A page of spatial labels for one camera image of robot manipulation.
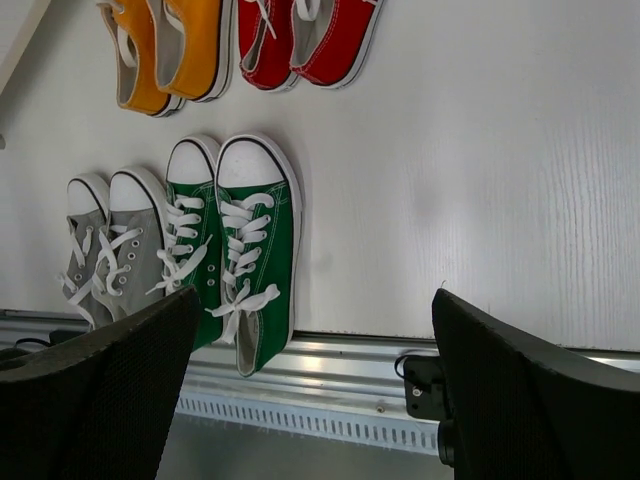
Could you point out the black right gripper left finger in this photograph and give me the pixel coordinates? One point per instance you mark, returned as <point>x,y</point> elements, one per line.
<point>98,406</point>

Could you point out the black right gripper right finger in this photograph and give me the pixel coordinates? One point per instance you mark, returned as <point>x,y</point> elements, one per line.
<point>523,408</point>

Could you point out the grey canvas sneaker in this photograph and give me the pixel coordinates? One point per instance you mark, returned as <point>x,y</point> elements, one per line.
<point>128,273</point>
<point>87,213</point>

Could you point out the green canvas sneaker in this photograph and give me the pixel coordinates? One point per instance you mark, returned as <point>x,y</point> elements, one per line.
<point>261,214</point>
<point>193,252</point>

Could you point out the right orange canvas sneaker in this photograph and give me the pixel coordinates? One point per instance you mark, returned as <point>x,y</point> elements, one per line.
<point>193,47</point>

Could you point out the orange canvas sneaker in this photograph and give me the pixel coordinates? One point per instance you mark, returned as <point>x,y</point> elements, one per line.
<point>193,47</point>
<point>132,30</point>

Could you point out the left orange canvas sneaker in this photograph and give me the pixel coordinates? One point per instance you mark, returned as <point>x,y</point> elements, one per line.
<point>132,30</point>

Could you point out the left red canvas sneaker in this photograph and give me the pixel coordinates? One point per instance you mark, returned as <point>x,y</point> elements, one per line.
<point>265,35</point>

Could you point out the red canvas sneaker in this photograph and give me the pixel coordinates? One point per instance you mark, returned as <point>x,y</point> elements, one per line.
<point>265,35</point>
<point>331,39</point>

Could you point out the right red canvas sneaker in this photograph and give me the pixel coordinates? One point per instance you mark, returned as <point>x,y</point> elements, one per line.
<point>331,39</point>

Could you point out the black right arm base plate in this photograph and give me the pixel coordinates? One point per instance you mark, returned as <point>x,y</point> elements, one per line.
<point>427,398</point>

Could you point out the slotted grey cable duct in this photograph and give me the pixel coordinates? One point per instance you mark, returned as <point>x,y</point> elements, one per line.
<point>376,429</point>

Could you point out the aluminium mounting rail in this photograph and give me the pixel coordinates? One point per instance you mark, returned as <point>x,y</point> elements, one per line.
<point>330,371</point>

